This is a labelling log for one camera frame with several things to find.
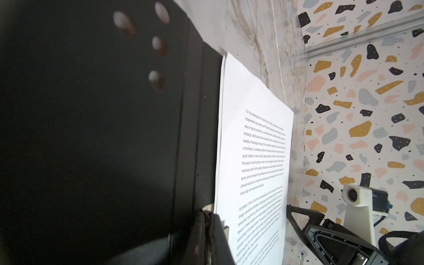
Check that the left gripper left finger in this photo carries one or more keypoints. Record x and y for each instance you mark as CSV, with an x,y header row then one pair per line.
x,y
195,253

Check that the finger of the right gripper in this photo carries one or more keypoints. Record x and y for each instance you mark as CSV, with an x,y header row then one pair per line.
x,y
337,248
301,219

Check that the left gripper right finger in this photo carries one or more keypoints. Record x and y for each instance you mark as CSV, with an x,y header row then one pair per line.
x,y
219,247

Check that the metal folder clip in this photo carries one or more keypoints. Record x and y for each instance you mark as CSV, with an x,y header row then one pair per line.
x,y
209,209

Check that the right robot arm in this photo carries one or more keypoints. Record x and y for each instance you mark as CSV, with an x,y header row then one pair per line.
x,y
400,247

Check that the right corner aluminium profile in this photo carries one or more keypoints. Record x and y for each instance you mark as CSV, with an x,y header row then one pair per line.
x,y
398,26

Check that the orange folder black inside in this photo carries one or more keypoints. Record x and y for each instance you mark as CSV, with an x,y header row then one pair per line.
x,y
109,117

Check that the white text paper sheet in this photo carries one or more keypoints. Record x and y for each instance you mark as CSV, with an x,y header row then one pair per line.
x,y
254,145

